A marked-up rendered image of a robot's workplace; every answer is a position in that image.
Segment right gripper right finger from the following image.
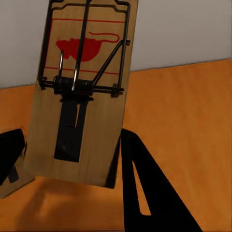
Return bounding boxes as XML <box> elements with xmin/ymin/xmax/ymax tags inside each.
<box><xmin>120</xmin><ymin>128</ymin><xmax>203</xmax><ymax>232</ymax></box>

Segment mousetrap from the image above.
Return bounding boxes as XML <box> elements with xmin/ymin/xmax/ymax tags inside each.
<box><xmin>21</xmin><ymin>0</ymin><xmax>139</xmax><ymax>189</ymax></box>
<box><xmin>0</xmin><ymin>148</ymin><xmax>36</xmax><ymax>199</ymax></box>

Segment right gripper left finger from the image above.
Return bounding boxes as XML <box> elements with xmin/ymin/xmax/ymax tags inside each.
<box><xmin>0</xmin><ymin>129</ymin><xmax>26</xmax><ymax>187</ymax></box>

